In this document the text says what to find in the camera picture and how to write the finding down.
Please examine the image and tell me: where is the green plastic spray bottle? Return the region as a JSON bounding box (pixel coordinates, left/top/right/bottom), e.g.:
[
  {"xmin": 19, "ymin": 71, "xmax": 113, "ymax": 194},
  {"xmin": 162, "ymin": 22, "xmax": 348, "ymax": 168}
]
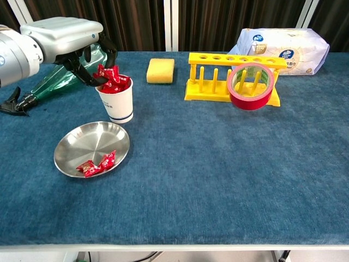
[{"xmin": 0, "ymin": 45, "xmax": 111, "ymax": 117}]

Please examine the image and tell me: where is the yellow sponge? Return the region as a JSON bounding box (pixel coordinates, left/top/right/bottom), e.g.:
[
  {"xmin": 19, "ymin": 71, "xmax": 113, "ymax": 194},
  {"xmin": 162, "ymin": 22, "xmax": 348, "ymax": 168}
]
[{"xmin": 146, "ymin": 58, "xmax": 175, "ymax": 85}]

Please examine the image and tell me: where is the dark pleated curtain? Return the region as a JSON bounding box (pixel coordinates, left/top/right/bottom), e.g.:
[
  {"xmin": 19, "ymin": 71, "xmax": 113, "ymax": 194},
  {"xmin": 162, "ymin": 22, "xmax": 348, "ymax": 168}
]
[
  {"xmin": 0, "ymin": 0, "xmax": 21, "ymax": 32},
  {"xmin": 308, "ymin": 0, "xmax": 349, "ymax": 52},
  {"xmin": 24, "ymin": 0, "xmax": 166, "ymax": 52},
  {"xmin": 178, "ymin": 0, "xmax": 309, "ymax": 52}
]

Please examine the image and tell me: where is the blue table cloth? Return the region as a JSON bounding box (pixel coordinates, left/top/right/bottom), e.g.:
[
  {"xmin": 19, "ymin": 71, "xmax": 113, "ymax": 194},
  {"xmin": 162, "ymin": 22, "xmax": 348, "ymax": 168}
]
[{"xmin": 0, "ymin": 51, "xmax": 349, "ymax": 246}]

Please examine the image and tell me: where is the white paper cup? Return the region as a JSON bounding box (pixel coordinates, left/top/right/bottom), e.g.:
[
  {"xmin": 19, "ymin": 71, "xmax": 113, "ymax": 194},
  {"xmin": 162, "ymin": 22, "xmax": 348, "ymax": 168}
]
[{"xmin": 94, "ymin": 76, "xmax": 134, "ymax": 124}]

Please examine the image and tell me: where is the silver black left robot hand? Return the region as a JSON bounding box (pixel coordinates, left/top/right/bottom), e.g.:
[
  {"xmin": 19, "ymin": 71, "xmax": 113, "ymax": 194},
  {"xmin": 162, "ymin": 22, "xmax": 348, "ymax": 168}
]
[{"xmin": 19, "ymin": 16, "xmax": 118, "ymax": 87}]

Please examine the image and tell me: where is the yellow test tube rack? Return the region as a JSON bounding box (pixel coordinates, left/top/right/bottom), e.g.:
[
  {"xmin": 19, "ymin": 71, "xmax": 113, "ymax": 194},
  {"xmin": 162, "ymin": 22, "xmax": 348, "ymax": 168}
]
[{"xmin": 184, "ymin": 52, "xmax": 288, "ymax": 108}]

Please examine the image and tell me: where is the tissue pack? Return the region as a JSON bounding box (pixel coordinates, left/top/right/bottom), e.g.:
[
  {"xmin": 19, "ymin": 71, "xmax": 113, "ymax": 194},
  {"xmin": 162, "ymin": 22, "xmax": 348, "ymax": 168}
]
[{"xmin": 227, "ymin": 27, "xmax": 330, "ymax": 76}]

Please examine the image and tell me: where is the red tape roll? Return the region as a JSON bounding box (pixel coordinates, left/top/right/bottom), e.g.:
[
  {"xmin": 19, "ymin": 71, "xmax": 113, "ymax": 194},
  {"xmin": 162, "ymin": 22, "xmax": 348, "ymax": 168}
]
[{"xmin": 227, "ymin": 62, "xmax": 275, "ymax": 111}]

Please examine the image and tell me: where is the round steel plate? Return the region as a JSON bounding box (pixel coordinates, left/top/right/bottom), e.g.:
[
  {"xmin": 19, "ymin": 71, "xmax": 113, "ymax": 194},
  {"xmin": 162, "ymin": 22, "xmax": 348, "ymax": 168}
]
[{"xmin": 53, "ymin": 121, "xmax": 130, "ymax": 178}]

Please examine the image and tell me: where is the white frame post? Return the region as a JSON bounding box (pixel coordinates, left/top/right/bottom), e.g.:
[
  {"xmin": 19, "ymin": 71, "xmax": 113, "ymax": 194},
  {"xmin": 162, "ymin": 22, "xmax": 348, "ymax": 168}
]
[
  {"xmin": 296, "ymin": 0, "xmax": 320, "ymax": 29},
  {"xmin": 7, "ymin": 0, "xmax": 35, "ymax": 25},
  {"xmin": 163, "ymin": 0, "xmax": 180, "ymax": 52}
]

